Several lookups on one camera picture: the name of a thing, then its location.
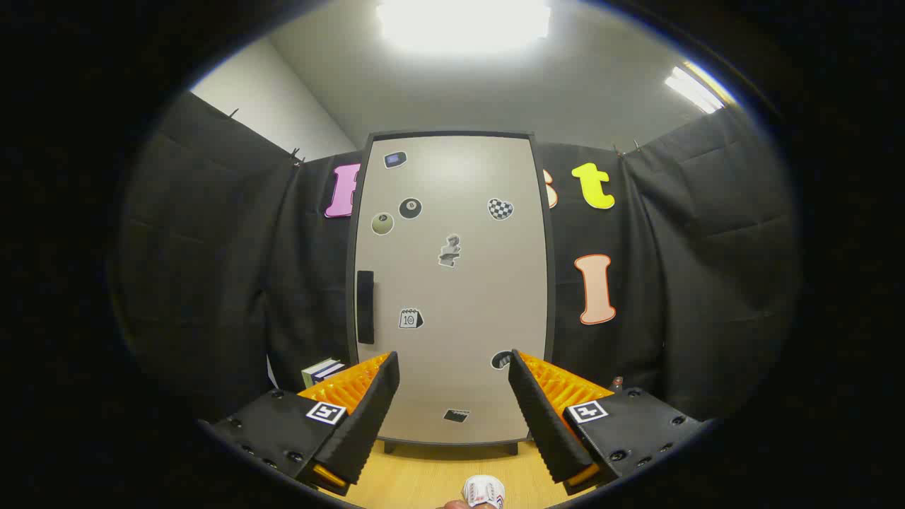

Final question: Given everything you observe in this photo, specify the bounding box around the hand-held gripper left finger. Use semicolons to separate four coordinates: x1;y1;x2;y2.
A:
200;351;401;496

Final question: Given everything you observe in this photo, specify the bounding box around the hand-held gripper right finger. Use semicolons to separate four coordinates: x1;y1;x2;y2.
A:
508;349;711;496

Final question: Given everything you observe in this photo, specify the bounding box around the white canvas shoe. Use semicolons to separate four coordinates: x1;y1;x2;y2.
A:
462;475;507;509

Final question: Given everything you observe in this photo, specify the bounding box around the black cabinet door handle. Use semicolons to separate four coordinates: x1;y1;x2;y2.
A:
356;270;375;346

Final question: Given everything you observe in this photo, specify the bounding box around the grey shoe cabinet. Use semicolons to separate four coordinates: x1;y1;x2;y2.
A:
345;130;557;455

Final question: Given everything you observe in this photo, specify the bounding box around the beige shoe cabinet door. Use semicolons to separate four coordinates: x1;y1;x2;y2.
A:
354;134;549;446

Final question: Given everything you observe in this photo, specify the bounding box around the green spine book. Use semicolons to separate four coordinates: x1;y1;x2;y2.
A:
300;358;341;388

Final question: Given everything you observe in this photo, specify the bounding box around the black backdrop cloth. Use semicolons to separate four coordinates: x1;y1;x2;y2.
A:
117;92;803;425

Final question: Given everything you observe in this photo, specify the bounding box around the narrow ceiling light strip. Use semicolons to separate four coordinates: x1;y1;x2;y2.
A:
663;62;736;114

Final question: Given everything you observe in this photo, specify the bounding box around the large ceiling light panel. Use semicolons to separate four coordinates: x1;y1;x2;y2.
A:
375;0;552;54

